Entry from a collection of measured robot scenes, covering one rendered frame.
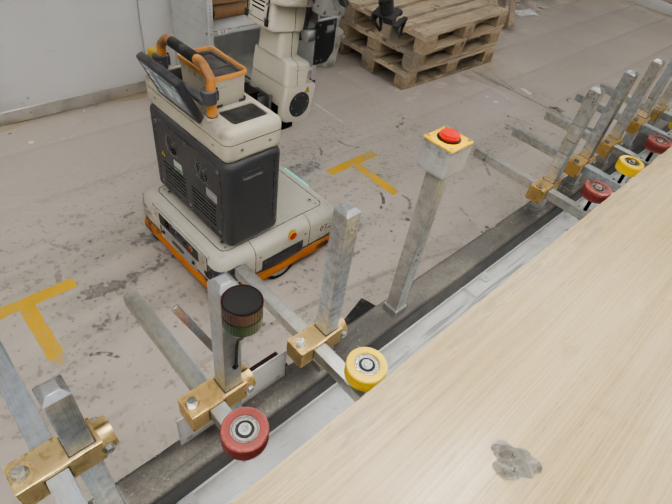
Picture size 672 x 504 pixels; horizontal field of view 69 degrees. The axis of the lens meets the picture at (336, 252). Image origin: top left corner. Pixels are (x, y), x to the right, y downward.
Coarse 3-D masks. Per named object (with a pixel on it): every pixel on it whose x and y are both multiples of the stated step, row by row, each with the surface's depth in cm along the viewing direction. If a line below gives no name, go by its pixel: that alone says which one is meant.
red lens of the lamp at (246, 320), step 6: (228, 288) 71; (222, 294) 70; (222, 306) 68; (222, 312) 69; (228, 312) 68; (258, 312) 69; (228, 318) 68; (234, 318) 68; (240, 318) 68; (246, 318) 68; (252, 318) 69; (258, 318) 70; (234, 324) 69; (240, 324) 69; (246, 324) 69; (252, 324) 70
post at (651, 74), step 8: (656, 64) 169; (664, 64) 170; (648, 72) 172; (656, 72) 170; (648, 80) 173; (640, 88) 175; (648, 88) 174; (632, 96) 178; (640, 96) 176; (632, 104) 179; (640, 104) 180; (624, 112) 182; (632, 112) 180; (624, 120) 184; (616, 128) 187; (624, 128) 185; (616, 136) 188; (600, 160) 196
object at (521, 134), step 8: (520, 128) 187; (520, 136) 186; (528, 136) 183; (536, 136) 184; (528, 144) 185; (536, 144) 182; (544, 144) 180; (544, 152) 181; (552, 152) 179; (584, 168) 173; (592, 168) 172; (592, 176) 172; (600, 176) 170; (608, 176) 169; (608, 184) 169; (616, 184) 167
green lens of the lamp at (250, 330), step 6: (222, 318) 70; (222, 324) 71; (228, 324) 69; (258, 324) 71; (228, 330) 70; (234, 330) 70; (240, 330) 70; (246, 330) 70; (252, 330) 71; (258, 330) 72; (234, 336) 71; (240, 336) 71; (246, 336) 71
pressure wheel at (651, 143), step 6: (648, 138) 176; (654, 138) 176; (660, 138) 175; (648, 144) 176; (654, 144) 174; (660, 144) 173; (666, 144) 174; (654, 150) 175; (660, 150) 174; (648, 156) 180
